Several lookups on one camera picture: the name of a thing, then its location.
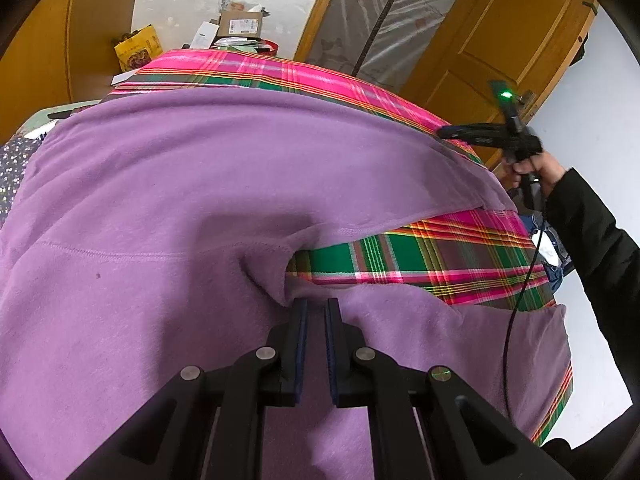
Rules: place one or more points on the person's right hand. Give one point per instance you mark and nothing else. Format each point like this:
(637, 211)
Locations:
(550, 170)

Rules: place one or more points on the wooden door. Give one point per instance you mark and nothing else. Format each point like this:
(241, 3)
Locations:
(500, 35)

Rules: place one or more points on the translucent plastic door curtain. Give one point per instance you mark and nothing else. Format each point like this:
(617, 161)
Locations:
(400, 25)

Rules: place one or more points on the purple fleece garment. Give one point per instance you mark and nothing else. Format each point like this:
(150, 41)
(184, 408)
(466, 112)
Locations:
(200, 185)

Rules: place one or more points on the red patterned bin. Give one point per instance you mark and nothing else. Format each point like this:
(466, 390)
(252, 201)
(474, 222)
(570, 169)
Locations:
(270, 49)

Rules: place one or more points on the wooden wardrobe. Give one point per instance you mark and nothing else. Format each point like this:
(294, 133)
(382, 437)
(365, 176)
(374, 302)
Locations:
(85, 35)

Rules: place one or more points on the cardboard box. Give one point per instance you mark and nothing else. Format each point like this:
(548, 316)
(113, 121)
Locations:
(240, 25)

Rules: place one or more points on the small white box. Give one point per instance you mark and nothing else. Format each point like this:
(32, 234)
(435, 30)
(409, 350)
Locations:
(202, 37)

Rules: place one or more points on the grey dotted cloth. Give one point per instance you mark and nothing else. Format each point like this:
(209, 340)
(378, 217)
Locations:
(12, 170)

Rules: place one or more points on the blue denim bag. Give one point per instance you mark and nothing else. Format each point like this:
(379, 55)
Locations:
(550, 265)

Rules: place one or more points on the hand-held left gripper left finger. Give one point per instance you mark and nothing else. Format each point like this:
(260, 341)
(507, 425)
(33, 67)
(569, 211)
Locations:
(300, 340)

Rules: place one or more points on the wooden door frame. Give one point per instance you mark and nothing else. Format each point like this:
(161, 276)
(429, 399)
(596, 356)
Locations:
(320, 15)

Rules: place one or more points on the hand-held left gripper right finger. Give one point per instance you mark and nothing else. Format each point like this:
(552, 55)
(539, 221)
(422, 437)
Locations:
(331, 345)

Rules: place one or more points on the pink green plaid blanket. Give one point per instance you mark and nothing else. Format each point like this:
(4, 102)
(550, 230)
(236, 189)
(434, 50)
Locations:
(425, 260)

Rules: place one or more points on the person's right forearm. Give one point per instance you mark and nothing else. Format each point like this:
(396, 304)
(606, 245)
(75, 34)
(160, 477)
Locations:
(595, 240)

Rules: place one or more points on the pale green board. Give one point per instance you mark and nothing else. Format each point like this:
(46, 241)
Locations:
(65, 110)

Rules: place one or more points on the yellow box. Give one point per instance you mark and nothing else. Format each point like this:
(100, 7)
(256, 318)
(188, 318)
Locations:
(137, 52)

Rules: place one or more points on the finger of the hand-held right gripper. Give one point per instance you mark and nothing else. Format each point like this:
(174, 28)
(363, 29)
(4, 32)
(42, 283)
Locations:
(465, 132)

